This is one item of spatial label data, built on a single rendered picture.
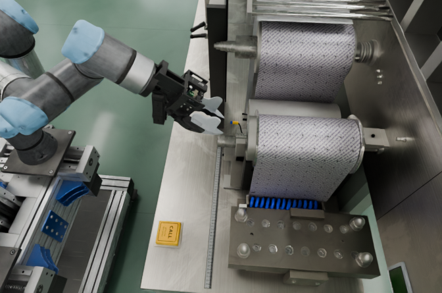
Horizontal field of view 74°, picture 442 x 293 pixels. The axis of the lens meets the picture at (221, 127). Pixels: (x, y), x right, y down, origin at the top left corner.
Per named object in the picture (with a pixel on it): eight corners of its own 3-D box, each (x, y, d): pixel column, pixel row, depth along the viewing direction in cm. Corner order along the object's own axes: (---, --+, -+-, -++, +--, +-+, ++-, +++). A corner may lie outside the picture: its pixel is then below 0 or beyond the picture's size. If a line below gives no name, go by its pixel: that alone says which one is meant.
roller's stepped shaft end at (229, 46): (214, 46, 86) (214, 37, 83) (235, 47, 86) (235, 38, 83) (214, 53, 84) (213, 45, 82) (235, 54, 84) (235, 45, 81)
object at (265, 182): (248, 195, 91) (254, 166, 76) (325, 200, 90) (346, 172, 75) (248, 196, 91) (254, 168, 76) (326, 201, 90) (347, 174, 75)
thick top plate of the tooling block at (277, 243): (230, 213, 93) (231, 205, 88) (360, 221, 91) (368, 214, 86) (227, 268, 84) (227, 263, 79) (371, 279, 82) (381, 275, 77)
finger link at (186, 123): (203, 135, 65) (170, 113, 61) (198, 138, 66) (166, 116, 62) (208, 120, 68) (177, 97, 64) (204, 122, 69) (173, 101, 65)
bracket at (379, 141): (358, 130, 74) (362, 126, 72) (382, 132, 74) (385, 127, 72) (362, 147, 71) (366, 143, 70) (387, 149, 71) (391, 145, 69)
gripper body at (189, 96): (207, 108, 60) (155, 79, 54) (183, 126, 65) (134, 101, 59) (210, 81, 64) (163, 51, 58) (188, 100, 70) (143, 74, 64)
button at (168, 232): (160, 222, 98) (159, 220, 96) (181, 224, 98) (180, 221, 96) (156, 244, 94) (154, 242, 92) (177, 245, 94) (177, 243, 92)
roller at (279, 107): (246, 114, 97) (249, 90, 87) (325, 119, 96) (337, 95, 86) (246, 146, 90) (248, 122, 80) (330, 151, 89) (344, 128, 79)
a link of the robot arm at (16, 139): (3, 139, 115) (-20, 118, 104) (33, 116, 122) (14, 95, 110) (22, 155, 111) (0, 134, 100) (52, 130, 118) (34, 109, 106)
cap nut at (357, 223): (348, 217, 86) (354, 212, 82) (360, 218, 86) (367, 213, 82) (350, 230, 84) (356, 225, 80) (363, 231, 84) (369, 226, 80)
